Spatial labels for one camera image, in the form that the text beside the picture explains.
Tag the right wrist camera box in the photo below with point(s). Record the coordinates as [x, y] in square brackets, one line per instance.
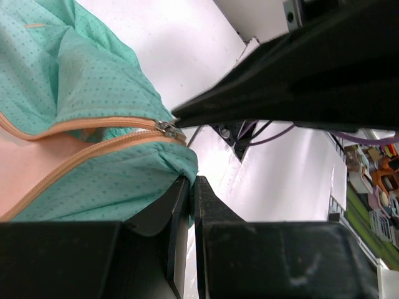
[300, 12]

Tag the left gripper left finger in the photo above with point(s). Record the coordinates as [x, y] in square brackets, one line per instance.
[150, 255]

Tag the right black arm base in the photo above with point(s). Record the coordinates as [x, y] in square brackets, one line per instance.
[239, 135]

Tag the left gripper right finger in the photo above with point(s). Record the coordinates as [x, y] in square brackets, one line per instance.
[222, 262]

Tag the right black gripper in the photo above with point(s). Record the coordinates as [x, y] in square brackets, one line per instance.
[342, 71]

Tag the orange and teal jacket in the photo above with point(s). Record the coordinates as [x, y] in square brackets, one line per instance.
[84, 134]

